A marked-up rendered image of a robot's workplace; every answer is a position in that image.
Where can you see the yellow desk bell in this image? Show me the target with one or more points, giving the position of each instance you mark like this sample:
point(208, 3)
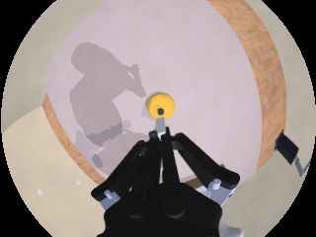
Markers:
point(159, 103)

